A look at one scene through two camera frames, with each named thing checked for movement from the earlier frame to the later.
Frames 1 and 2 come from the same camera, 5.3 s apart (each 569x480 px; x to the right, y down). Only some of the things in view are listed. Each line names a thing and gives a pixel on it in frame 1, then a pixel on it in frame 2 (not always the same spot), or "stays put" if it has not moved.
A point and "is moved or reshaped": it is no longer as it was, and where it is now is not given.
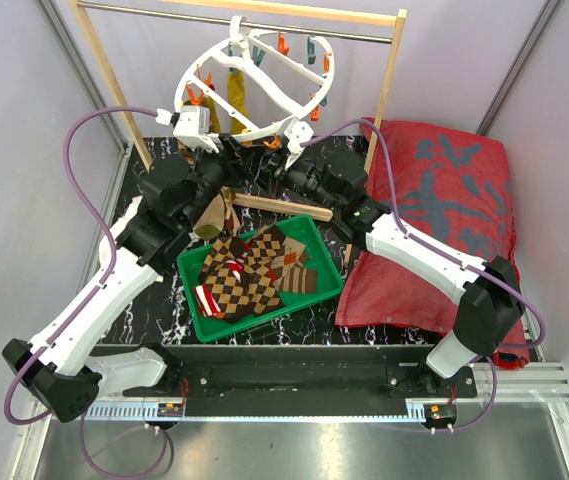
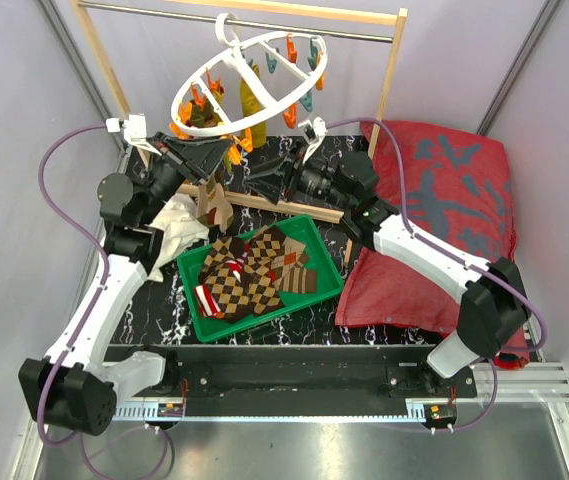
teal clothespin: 310,52 → 271,63
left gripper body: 213,170 → 165,179
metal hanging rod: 294,28 stays put
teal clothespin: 258,55 → 307,100
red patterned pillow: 451,190 stays put
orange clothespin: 282,47 → 291,52
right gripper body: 303,180 stays put
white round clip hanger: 257,82 is moved or reshaped
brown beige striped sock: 297,279 stays put
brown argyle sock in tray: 238,277 stays put
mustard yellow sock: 236,97 → 252,101
